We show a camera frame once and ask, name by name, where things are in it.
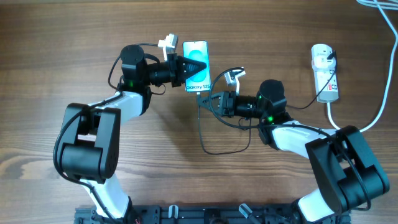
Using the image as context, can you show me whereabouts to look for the blue screen smartphone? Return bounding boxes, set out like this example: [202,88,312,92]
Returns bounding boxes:
[183,40,211,93]

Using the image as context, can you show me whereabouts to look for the black charger cable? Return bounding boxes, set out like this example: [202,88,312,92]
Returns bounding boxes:
[196,68,338,156]

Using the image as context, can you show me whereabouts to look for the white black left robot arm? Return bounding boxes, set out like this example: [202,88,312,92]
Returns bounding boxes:
[53,43,210,223]

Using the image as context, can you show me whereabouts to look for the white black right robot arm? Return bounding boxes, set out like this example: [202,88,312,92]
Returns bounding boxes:
[197,80,390,223]

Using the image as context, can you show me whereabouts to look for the white power strip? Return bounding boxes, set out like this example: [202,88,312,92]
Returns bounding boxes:
[311,44,339,103]

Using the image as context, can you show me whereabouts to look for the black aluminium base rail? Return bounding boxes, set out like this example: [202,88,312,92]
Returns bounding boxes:
[74,204,302,224]

